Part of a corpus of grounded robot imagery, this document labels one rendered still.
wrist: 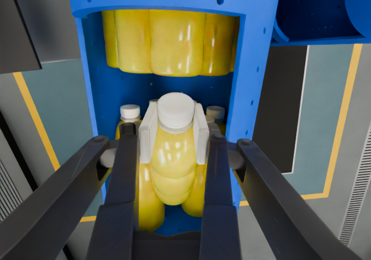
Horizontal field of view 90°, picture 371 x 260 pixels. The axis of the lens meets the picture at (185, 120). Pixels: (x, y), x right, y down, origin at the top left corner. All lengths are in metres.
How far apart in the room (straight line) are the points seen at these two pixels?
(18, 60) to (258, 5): 0.46
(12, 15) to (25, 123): 1.51
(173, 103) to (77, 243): 2.54
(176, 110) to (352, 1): 0.48
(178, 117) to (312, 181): 2.10
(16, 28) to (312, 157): 2.05
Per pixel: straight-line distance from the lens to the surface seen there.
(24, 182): 2.12
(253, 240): 2.58
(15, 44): 0.53
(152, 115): 0.16
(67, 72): 1.65
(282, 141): 1.64
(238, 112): 0.24
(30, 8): 0.71
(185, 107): 0.19
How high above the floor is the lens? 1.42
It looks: 69 degrees down
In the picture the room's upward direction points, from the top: 176 degrees clockwise
